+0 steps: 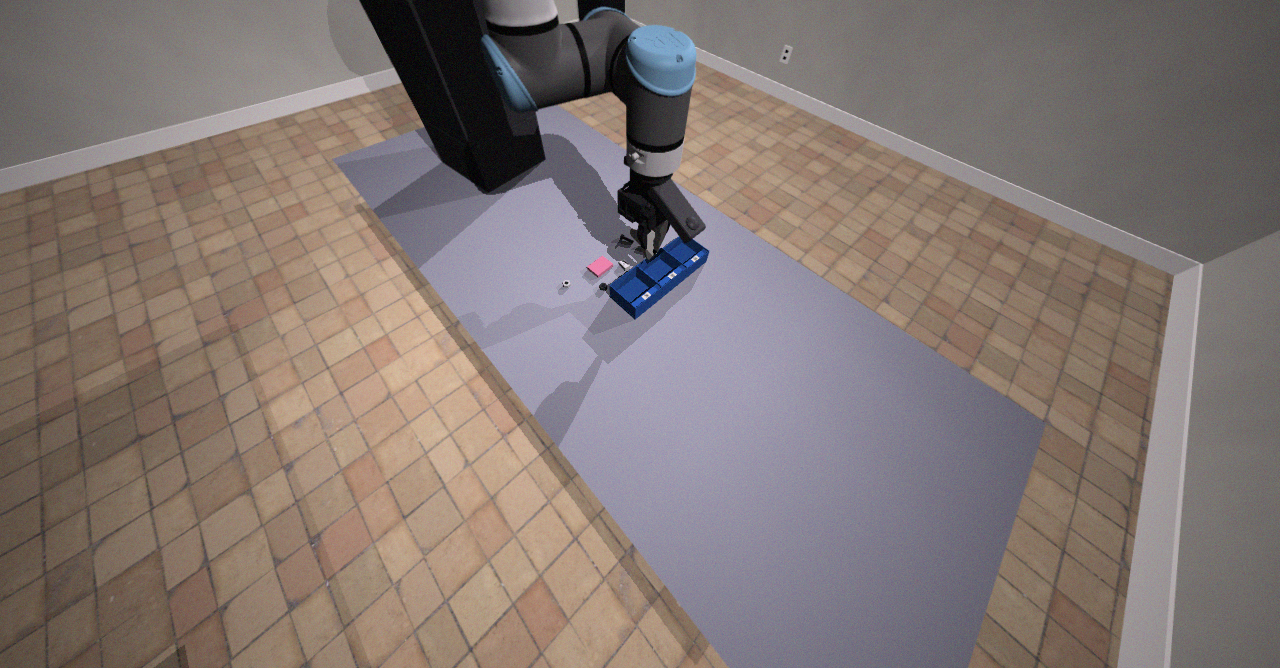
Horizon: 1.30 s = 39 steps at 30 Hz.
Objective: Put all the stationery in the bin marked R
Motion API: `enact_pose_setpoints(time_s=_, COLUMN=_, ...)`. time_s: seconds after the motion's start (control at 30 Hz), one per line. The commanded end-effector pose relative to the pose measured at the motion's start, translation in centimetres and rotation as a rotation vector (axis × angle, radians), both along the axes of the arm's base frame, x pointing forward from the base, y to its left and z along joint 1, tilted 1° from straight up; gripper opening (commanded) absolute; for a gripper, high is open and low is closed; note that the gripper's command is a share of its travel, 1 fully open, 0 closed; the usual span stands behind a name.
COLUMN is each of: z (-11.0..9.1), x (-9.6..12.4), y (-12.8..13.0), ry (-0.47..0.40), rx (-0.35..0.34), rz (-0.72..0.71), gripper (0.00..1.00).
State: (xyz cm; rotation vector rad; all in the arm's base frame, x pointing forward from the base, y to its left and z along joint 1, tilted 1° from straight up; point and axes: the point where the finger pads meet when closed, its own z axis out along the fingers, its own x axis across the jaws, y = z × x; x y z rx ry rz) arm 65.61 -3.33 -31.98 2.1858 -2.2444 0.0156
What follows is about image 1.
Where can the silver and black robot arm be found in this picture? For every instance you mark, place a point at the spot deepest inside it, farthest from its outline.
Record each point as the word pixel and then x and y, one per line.
pixel 535 63

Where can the pink rectangular block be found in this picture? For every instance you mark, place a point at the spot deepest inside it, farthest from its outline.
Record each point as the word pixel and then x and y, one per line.
pixel 600 266

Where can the blue rack of labelled bins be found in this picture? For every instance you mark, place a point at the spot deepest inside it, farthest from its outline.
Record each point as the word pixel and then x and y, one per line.
pixel 645 284

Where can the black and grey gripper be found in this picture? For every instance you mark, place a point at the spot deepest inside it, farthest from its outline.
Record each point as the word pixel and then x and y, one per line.
pixel 636 206

